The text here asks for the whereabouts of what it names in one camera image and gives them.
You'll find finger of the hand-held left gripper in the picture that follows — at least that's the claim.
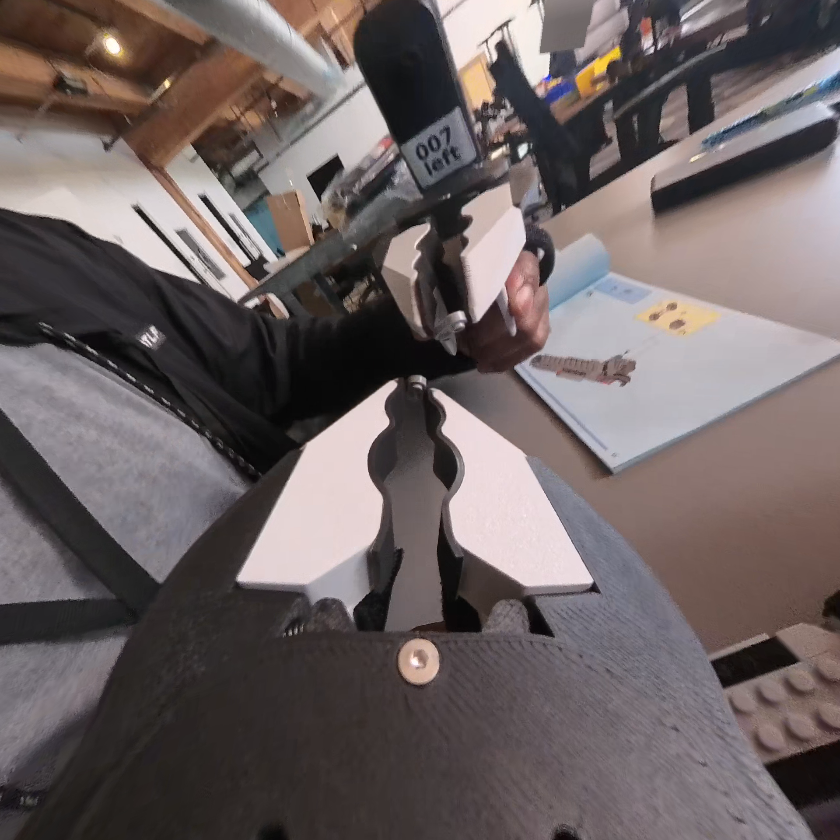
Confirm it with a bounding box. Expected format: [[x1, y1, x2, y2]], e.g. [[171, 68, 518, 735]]
[[382, 222, 460, 342], [459, 206, 529, 337]]

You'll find black office chair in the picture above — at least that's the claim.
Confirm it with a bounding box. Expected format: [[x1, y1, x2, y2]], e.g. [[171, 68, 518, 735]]
[[489, 39, 592, 214]]

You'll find black power bank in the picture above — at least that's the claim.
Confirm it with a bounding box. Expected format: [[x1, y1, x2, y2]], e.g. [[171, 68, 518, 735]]
[[650, 101, 840, 214]]

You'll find silver ventilation duct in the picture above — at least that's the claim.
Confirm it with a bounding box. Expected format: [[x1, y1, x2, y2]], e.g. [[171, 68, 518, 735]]
[[164, 0, 349, 99]]

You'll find pale blue instruction booklet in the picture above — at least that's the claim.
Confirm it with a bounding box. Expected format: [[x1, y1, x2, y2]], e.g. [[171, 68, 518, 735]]
[[515, 233, 840, 475]]

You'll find cardboard box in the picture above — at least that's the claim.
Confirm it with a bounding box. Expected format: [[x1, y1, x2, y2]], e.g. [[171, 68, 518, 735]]
[[266, 190, 316, 253]]

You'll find black shoulder strap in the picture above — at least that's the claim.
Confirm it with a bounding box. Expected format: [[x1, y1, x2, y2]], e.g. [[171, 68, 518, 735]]
[[0, 407, 161, 647]]

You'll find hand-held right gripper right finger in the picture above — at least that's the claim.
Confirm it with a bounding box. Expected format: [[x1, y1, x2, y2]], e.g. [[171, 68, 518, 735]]
[[423, 386, 596, 634]]

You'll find small grey toy brick piece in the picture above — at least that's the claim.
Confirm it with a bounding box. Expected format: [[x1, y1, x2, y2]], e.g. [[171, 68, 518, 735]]
[[436, 311, 470, 357]]

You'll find dark toy brick model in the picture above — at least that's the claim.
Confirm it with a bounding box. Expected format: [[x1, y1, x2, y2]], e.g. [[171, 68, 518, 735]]
[[709, 620, 840, 808]]

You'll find yellow plastic bin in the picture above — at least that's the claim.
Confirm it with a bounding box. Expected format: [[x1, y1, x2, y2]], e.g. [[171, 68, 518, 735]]
[[574, 62, 624, 99]]

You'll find blue pen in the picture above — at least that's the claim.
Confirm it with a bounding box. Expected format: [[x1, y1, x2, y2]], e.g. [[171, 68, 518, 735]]
[[699, 79, 840, 148]]

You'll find person's left hand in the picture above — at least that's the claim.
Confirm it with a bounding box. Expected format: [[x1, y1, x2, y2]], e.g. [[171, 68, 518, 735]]
[[458, 251, 552, 375]]

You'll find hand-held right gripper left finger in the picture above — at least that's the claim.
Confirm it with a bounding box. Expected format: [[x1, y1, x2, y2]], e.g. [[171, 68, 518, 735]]
[[235, 379, 406, 632]]

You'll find person's left forearm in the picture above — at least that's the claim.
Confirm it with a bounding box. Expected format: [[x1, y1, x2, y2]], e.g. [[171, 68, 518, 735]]
[[249, 298, 476, 427]]

